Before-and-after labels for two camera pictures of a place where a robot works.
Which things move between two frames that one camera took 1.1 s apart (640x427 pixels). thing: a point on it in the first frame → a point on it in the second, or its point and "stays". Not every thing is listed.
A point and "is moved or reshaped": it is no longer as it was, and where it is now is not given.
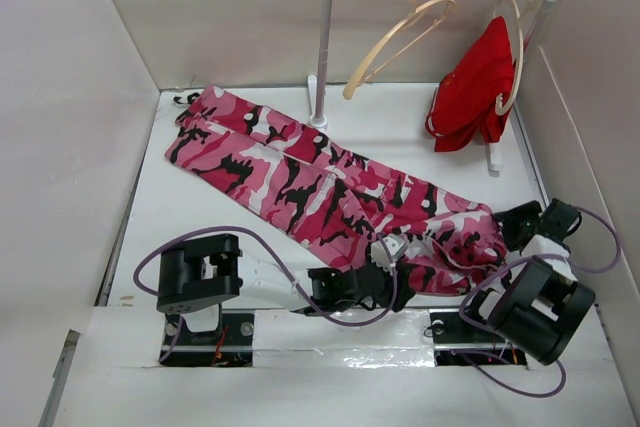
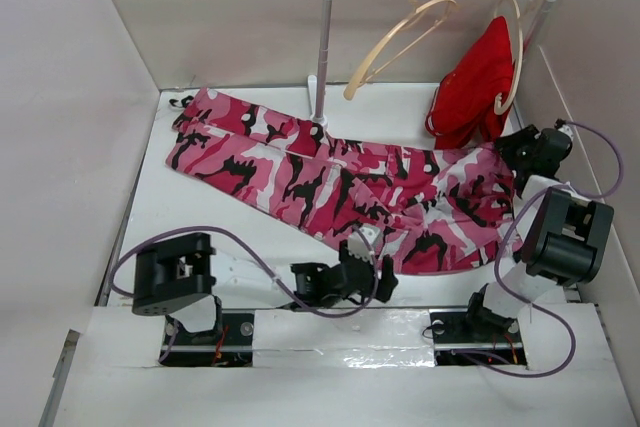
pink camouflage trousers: [324, 204] is moved or reshaped
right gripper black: [509, 217] → [510, 142]
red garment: [463, 110] stays
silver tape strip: [306, 339] stays
